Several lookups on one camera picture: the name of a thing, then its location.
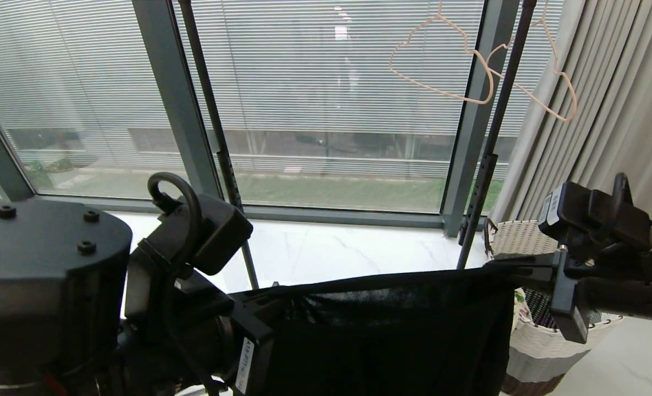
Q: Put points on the cream printed garment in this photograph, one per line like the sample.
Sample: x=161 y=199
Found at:
x=519 y=308

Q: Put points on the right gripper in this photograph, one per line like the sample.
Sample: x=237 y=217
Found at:
x=617 y=297

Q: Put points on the beige curtain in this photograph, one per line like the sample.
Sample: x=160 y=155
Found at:
x=606 y=110

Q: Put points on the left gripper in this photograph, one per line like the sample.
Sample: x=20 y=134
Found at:
x=216 y=341

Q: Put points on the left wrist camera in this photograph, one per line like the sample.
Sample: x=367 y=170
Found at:
x=221 y=231

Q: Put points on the white laundry basket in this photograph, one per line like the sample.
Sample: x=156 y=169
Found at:
x=524 y=239

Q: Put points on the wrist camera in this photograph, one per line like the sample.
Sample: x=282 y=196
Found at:
x=590 y=212
x=221 y=231

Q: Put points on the black garment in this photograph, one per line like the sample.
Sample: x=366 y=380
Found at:
x=386 y=341

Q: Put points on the pink clothes hanger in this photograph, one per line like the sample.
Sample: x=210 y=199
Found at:
x=440 y=19
x=567 y=119

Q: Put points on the black clothes rack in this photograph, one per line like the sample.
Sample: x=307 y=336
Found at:
x=227 y=159

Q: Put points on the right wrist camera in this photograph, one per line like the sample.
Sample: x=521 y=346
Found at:
x=590 y=212

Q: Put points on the window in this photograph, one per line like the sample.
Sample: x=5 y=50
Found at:
x=331 y=82

